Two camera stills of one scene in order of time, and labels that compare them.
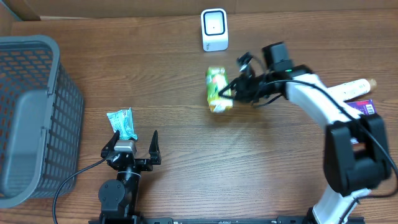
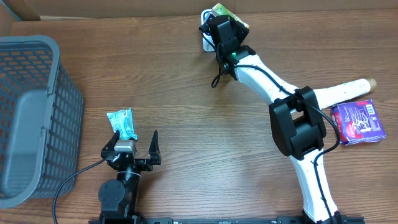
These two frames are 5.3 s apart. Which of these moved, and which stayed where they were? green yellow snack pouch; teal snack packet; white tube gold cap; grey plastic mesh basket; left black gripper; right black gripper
Moved: green yellow snack pouch; right black gripper
Stayed: white tube gold cap; grey plastic mesh basket; teal snack packet; left black gripper
